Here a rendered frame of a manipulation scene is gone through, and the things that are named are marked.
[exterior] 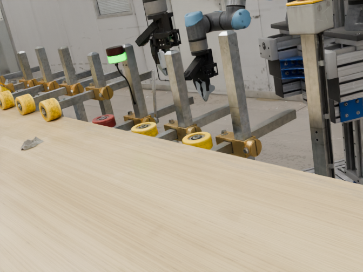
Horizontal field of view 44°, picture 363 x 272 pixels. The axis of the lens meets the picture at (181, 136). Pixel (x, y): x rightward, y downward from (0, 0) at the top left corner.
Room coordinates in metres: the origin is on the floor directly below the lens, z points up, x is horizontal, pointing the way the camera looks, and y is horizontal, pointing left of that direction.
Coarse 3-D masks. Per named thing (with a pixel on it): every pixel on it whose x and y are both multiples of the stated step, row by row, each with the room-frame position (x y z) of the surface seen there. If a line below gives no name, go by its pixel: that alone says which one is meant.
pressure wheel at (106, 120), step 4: (100, 116) 1.59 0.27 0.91; (104, 116) 1.57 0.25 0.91; (108, 116) 1.58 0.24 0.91; (112, 116) 1.56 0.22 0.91; (92, 120) 1.56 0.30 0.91; (96, 120) 1.54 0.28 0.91; (100, 120) 1.53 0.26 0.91; (104, 120) 1.53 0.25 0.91; (108, 120) 1.53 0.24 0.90; (112, 120) 1.54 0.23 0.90; (100, 124) 1.53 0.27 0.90; (104, 124) 1.53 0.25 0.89; (108, 124) 1.53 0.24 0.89; (112, 124) 1.54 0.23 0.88
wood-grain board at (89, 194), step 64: (0, 128) 1.74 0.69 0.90; (64, 128) 1.55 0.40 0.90; (0, 192) 1.06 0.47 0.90; (64, 192) 0.98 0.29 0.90; (128, 192) 0.91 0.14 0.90; (192, 192) 0.85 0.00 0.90; (256, 192) 0.79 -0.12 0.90; (320, 192) 0.74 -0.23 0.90; (0, 256) 0.74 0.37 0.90; (64, 256) 0.70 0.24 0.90; (128, 256) 0.66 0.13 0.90; (192, 256) 0.62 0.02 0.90; (256, 256) 0.59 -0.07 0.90; (320, 256) 0.56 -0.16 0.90
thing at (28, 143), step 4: (28, 140) 1.42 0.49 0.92; (32, 140) 1.43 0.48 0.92; (36, 140) 1.43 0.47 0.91; (40, 140) 1.44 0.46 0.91; (24, 144) 1.40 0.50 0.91; (28, 144) 1.41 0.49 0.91; (32, 144) 1.40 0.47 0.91; (36, 144) 1.41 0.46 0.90; (24, 148) 1.38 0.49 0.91; (28, 148) 1.38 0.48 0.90
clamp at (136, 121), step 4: (124, 116) 1.67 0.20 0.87; (128, 116) 1.65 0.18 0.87; (132, 116) 1.64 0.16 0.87; (148, 116) 1.60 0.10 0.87; (124, 120) 1.67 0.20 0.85; (136, 120) 1.60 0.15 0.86; (140, 120) 1.58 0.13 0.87; (144, 120) 1.57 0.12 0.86; (148, 120) 1.57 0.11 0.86; (152, 120) 1.59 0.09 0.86; (136, 124) 1.61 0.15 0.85
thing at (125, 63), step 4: (108, 48) 1.59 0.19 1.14; (112, 48) 1.56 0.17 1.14; (108, 56) 1.57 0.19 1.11; (112, 56) 1.56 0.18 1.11; (124, 60) 1.58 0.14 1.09; (116, 64) 1.58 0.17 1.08; (124, 64) 1.60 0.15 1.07; (120, 72) 1.58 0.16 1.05; (124, 76) 1.59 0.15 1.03; (128, 84) 1.59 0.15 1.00; (132, 96) 1.59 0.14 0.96
